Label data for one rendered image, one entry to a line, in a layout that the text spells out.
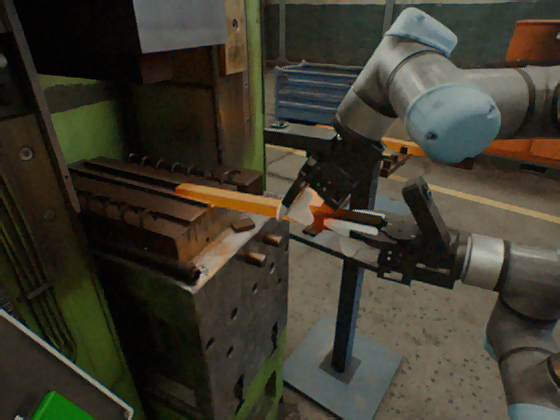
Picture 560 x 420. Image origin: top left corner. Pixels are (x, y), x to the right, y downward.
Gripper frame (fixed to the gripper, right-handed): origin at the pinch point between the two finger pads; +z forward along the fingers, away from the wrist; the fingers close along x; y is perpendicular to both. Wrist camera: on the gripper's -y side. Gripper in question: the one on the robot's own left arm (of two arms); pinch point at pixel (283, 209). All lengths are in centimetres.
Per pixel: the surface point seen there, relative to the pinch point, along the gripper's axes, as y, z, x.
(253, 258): 0.6, 14.9, 0.2
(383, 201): 21, 20, 64
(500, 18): 45, -49, 748
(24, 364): -6.0, -2.9, -41.3
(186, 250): -9.3, 13.3, -9.9
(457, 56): 30, 35, 759
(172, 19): -27.3, -18.8, -5.6
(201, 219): -11.1, 10.1, -4.8
